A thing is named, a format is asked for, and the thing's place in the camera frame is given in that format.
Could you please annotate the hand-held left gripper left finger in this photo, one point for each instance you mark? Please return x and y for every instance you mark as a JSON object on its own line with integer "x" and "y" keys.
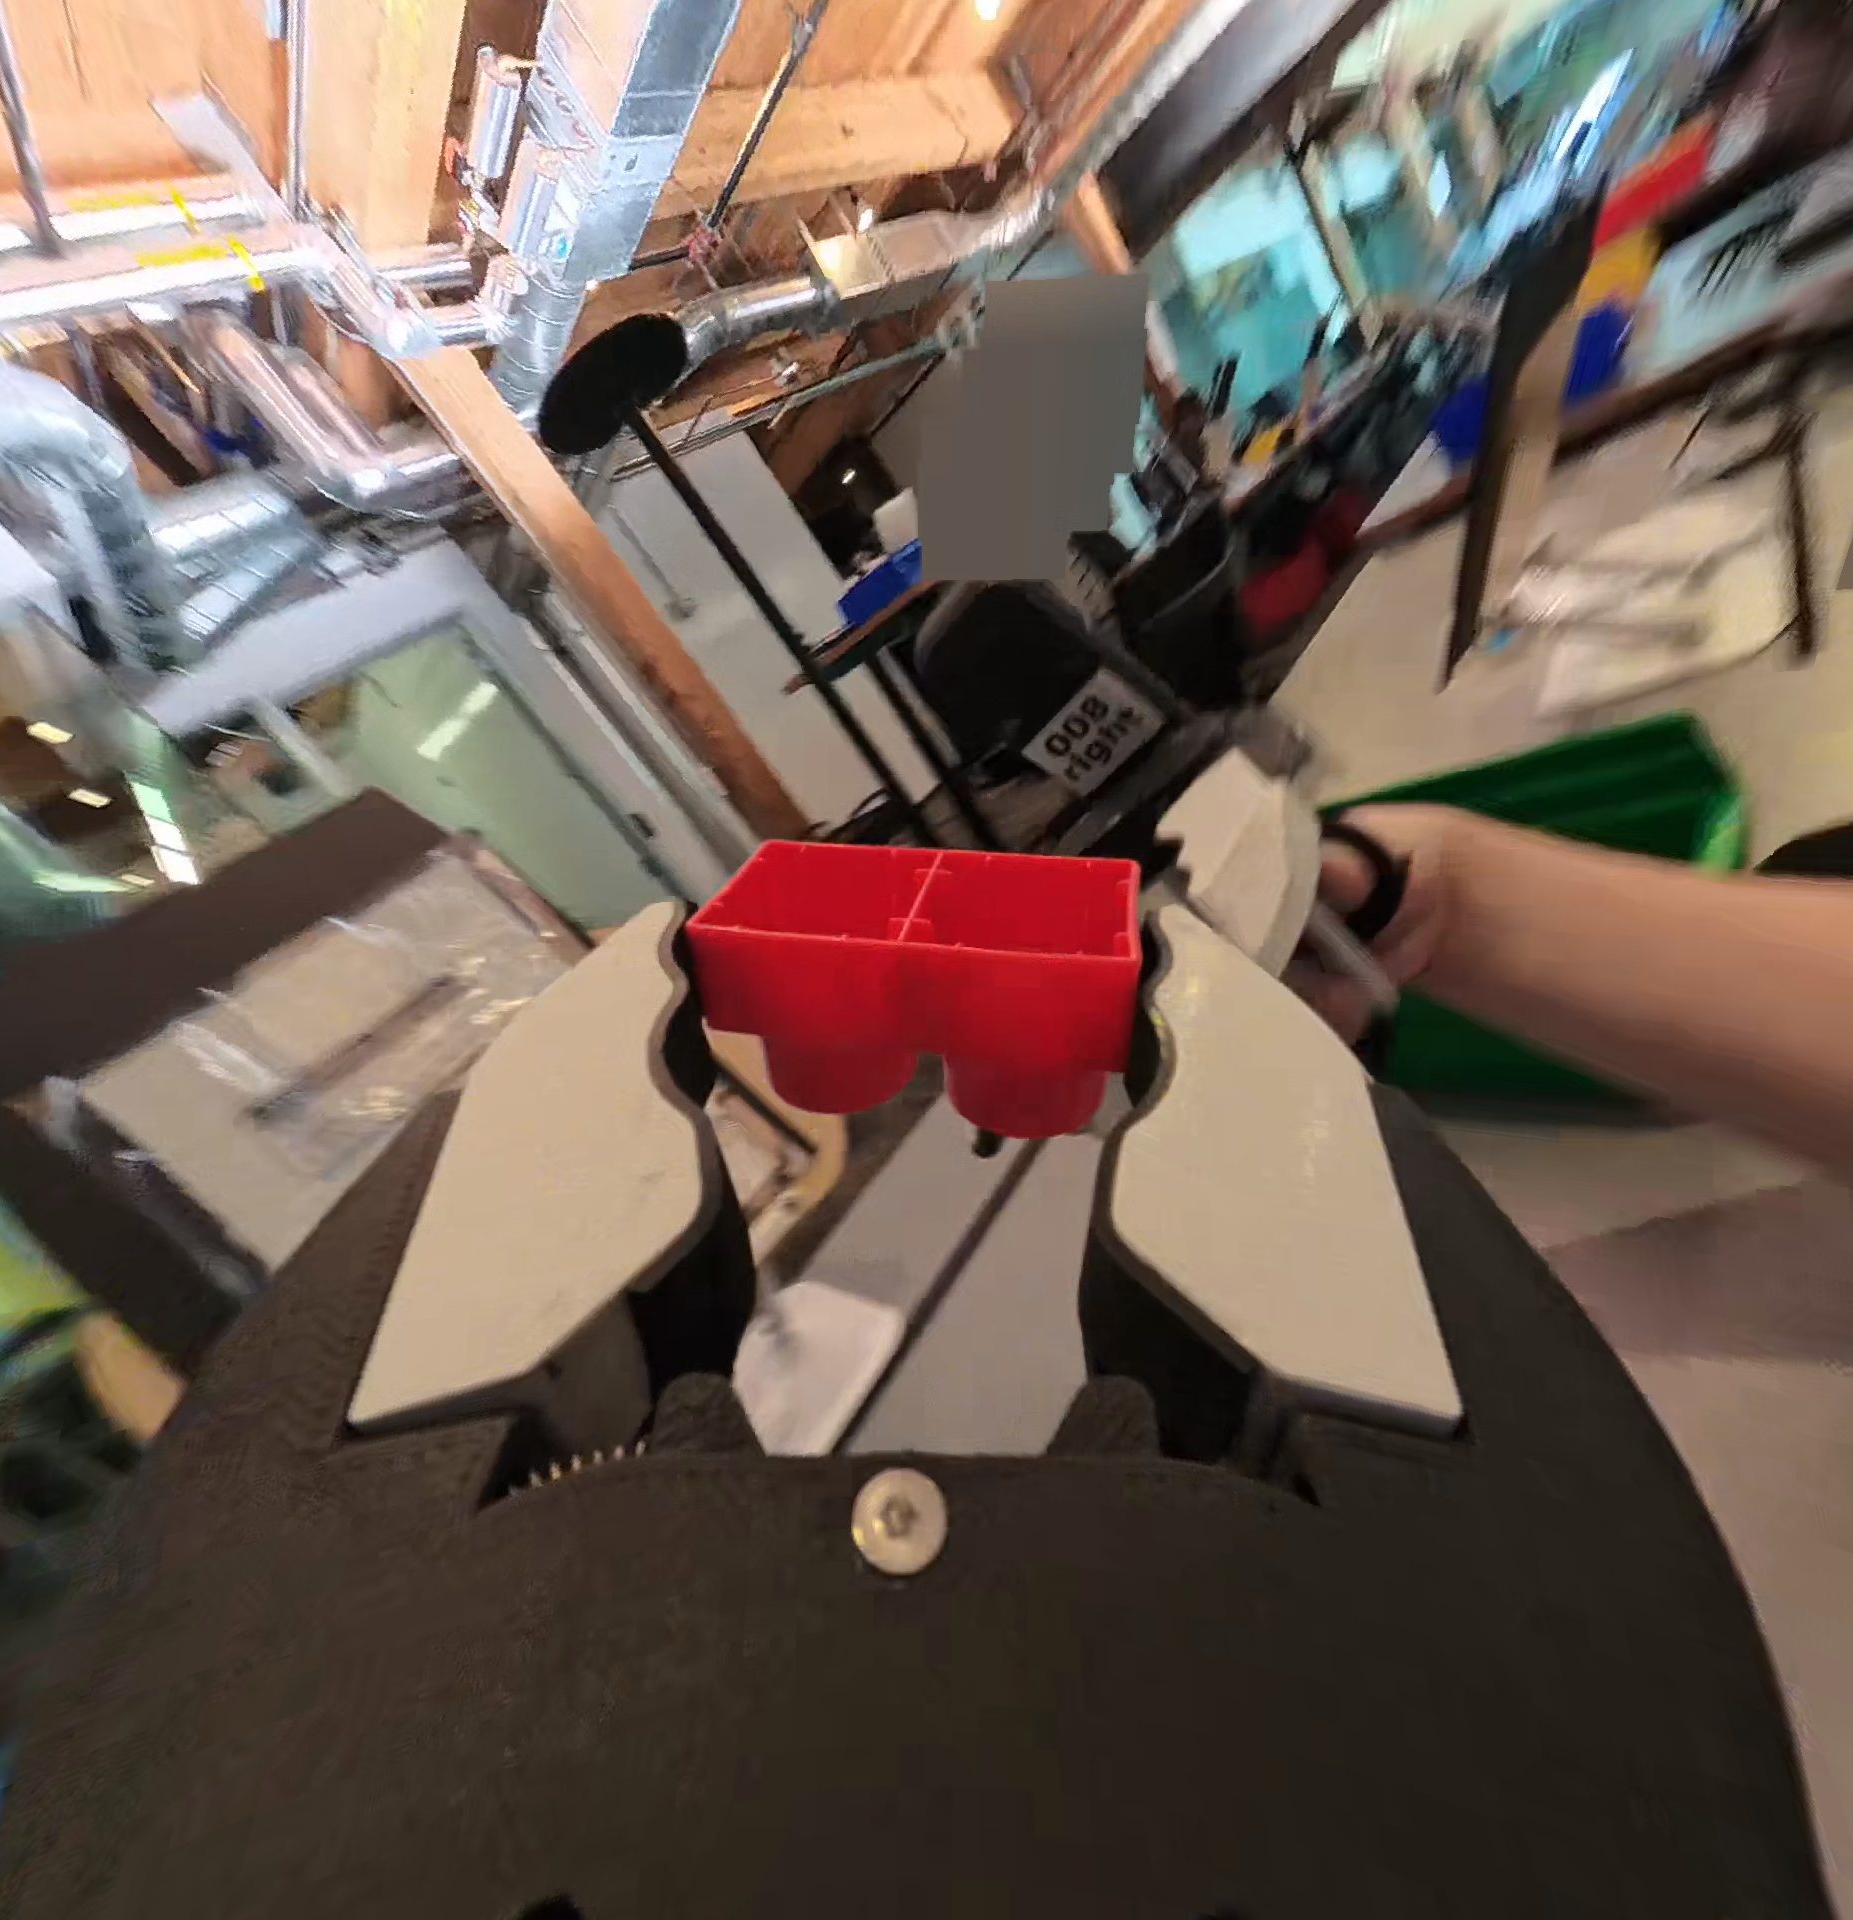
{"x": 553, "y": 1170}

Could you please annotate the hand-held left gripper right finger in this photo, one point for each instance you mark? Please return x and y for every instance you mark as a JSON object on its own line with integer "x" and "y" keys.
{"x": 1271, "y": 1186}

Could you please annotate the red toy brick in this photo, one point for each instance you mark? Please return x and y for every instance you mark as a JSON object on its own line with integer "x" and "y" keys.
{"x": 866, "y": 975}

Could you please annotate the person's right forearm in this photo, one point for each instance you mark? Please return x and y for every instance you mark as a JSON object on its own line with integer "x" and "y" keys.
{"x": 1690, "y": 989}

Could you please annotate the person's right hand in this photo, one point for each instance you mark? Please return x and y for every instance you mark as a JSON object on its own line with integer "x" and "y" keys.
{"x": 1444, "y": 900}

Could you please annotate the small blue storage box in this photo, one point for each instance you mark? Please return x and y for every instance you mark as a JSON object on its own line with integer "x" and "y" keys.
{"x": 880, "y": 580}

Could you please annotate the clear plastic sheet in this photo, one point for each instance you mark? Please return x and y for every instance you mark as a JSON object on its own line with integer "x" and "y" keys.
{"x": 341, "y": 1020}

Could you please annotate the black panel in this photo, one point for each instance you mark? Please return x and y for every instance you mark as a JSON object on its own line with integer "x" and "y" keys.
{"x": 190, "y": 930}

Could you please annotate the wooden ceiling beam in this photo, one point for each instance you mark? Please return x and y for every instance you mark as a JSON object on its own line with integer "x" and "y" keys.
{"x": 566, "y": 526}

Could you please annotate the black round lamp stand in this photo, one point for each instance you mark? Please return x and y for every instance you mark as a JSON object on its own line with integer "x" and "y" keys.
{"x": 611, "y": 381}

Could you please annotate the green plastic bin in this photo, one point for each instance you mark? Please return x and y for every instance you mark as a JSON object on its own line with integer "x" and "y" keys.
{"x": 1587, "y": 779}

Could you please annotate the silver ventilation duct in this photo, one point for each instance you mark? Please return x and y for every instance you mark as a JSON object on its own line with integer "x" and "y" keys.
{"x": 611, "y": 151}

